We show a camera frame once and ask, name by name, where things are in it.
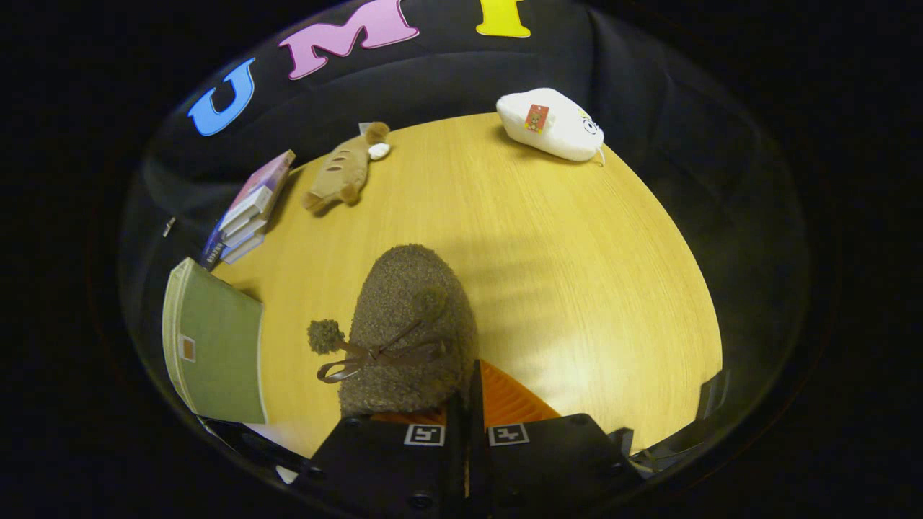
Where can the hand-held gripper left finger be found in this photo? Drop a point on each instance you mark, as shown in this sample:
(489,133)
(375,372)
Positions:
(389,468)

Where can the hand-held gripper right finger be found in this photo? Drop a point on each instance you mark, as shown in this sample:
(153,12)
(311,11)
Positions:
(541,461)

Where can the brown fuzzy shoe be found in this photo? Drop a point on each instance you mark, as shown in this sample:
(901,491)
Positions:
(411,303)

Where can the green fabric storage box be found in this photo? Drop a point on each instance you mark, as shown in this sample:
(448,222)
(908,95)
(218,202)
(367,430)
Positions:
(216,346)

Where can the black chair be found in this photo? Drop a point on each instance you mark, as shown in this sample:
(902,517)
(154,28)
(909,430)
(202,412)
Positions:
(712,395)

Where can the pale blue book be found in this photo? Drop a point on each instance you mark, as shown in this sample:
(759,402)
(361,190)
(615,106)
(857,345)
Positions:
(241,249)

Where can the white book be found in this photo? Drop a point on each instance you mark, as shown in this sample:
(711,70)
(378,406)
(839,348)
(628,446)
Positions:
(245,229)

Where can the tan striped plush toy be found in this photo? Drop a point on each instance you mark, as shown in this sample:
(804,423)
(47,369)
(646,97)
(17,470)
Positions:
(342,173)

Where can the small white clip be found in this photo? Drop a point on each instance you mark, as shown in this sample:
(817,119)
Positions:
(168,227)

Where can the white plush toy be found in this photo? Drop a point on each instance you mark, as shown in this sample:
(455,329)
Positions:
(555,126)

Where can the black backdrop cloth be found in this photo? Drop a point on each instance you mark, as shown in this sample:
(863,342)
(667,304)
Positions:
(433,79)

